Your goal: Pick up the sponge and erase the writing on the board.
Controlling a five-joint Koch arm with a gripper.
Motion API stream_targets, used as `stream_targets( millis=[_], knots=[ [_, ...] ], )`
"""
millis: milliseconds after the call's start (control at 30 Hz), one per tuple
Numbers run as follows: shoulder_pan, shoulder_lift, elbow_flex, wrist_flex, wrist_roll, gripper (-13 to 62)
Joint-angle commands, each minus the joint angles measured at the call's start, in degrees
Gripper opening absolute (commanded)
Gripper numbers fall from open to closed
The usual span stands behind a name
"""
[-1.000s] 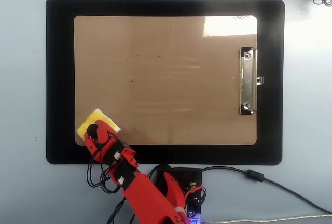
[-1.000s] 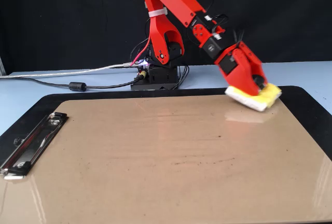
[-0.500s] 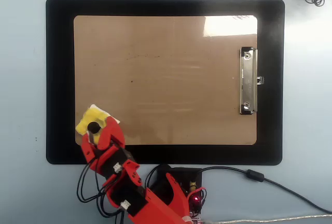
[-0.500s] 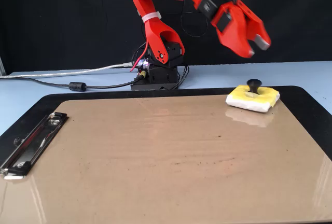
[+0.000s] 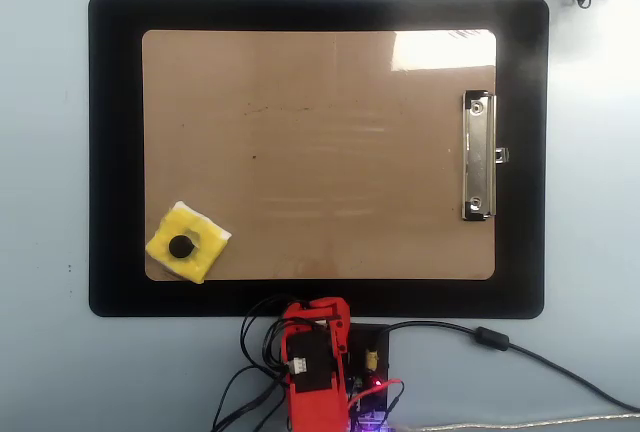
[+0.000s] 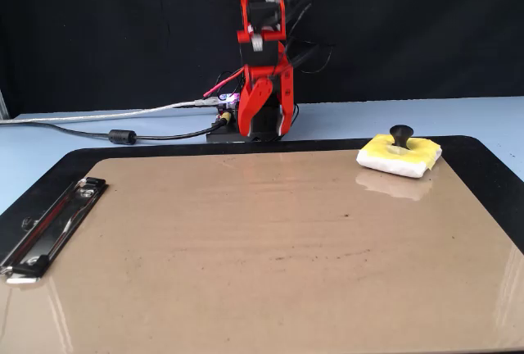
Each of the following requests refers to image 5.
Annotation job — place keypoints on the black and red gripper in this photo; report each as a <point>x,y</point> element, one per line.
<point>297,319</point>

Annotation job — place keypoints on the yellow sponge with black knob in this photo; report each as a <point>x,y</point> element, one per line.
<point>211,239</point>

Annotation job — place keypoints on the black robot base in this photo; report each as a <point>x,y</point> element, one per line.
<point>362,342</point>

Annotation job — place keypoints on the red robot arm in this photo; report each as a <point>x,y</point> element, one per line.
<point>315,402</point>

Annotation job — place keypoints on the controller circuit board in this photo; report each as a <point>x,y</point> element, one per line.
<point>371,419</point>

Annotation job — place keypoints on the brown clipboard board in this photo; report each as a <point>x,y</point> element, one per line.
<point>320,177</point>

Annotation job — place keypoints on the metal clipboard clip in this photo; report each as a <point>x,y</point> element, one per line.
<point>477,162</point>

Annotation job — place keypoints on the large black desk mat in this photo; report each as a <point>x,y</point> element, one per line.
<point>115,152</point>

